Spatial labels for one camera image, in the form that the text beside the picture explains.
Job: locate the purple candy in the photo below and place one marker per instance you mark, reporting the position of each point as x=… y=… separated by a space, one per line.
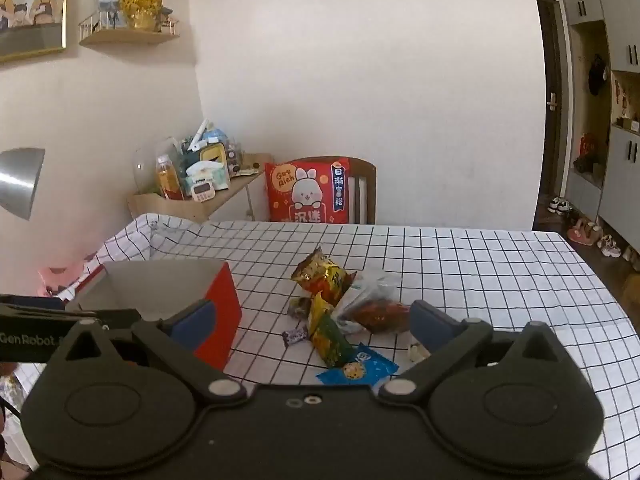
x=295 y=335

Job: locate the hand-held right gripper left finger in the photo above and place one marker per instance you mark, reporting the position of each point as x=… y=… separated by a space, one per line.
x=197 y=321

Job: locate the blue cookie packet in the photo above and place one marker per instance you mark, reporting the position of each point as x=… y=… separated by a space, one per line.
x=357 y=367

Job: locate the small yellow snack packet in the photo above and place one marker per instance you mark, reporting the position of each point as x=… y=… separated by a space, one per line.
x=320 y=312

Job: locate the pink printed cloth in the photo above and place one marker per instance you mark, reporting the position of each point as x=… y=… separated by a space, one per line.
x=60 y=275

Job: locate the dark wooden door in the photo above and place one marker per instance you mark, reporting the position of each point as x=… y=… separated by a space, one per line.
x=550 y=100

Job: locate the white shoe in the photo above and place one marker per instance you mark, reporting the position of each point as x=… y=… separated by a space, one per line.
x=611 y=247

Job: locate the white checkered tablecloth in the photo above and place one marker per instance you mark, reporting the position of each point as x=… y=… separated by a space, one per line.
x=475 y=270

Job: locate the white cardboard box red edges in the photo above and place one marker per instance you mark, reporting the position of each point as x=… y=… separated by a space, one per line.
x=227 y=310

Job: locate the pink slipper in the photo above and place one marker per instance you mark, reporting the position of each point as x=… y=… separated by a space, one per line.
x=582 y=232

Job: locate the clear glass jar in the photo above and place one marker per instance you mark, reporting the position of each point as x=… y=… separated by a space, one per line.
x=145 y=165

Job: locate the wooden wall shelf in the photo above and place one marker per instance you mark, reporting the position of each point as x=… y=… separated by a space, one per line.
x=130 y=35

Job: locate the white kitchen timer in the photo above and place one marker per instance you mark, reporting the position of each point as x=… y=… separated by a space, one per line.
x=202 y=191

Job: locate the red bag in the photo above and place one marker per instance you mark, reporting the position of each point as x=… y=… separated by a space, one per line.
x=585 y=146

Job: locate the framed wall poster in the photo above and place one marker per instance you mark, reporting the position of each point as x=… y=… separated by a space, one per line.
x=30 y=5

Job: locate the wooden side cabinet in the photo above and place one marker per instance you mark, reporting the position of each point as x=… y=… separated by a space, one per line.
x=220 y=200

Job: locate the white candy stick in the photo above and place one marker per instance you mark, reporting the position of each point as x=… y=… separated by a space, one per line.
x=417 y=352

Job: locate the orange gold snack bag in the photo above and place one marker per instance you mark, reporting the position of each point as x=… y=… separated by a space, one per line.
x=320 y=272

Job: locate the green white tissue pack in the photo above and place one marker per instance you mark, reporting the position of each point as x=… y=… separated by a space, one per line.
x=207 y=172

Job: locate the red rabbit cushion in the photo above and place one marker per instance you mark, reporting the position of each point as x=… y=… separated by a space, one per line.
x=305 y=190

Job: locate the orange drink bottle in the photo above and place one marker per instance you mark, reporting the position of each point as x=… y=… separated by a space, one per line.
x=167 y=177

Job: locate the golden flower ornament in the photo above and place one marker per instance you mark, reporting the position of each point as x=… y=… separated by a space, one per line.
x=141 y=2

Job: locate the dark candy with yellow label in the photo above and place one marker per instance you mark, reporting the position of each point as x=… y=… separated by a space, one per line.
x=299 y=306

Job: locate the brown orange foil packet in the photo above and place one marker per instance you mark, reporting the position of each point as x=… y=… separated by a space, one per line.
x=380 y=317

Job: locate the grey hallway cabinet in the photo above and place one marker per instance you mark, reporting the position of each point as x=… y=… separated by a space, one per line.
x=615 y=110

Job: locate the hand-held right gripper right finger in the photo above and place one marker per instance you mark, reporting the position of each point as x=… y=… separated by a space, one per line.
x=425 y=325

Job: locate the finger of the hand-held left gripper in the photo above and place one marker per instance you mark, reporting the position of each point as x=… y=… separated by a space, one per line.
x=50 y=320

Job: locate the white plastic snack packet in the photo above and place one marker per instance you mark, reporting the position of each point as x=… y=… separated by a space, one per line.
x=372 y=285

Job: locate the yellow storage box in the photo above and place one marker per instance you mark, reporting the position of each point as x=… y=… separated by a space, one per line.
x=215 y=152

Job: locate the wooden chair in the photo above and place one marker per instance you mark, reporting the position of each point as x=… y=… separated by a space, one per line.
x=365 y=190

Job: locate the white black sneaker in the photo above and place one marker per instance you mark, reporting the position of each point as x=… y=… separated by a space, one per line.
x=560 y=205

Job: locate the green snack packet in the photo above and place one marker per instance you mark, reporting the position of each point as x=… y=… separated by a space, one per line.
x=332 y=345

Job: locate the silver lamp shade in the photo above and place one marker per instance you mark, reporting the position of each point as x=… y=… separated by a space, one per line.
x=20 y=180

